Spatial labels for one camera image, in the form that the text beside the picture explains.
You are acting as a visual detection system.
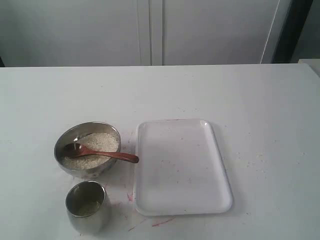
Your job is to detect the small steel cup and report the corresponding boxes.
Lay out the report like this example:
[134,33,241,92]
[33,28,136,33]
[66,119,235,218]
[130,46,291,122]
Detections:
[65,180,111,235]

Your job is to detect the steel bowl of rice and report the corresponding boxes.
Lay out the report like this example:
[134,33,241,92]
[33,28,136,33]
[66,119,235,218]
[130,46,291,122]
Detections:
[54,122,121,179]

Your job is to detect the white cabinet doors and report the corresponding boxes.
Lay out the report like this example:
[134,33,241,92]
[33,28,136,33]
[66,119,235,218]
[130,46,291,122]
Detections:
[0,0,291,67]

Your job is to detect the dark door frame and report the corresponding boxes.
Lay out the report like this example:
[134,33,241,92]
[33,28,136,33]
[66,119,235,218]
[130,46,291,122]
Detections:
[271,0,314,64]

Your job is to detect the white plastic tray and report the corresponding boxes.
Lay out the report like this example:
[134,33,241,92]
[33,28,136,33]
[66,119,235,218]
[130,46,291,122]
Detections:
[133,119,233,216]

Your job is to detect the brown wooden spoon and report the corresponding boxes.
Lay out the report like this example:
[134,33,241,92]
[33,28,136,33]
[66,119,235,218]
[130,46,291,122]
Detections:
[62,143,140,164]

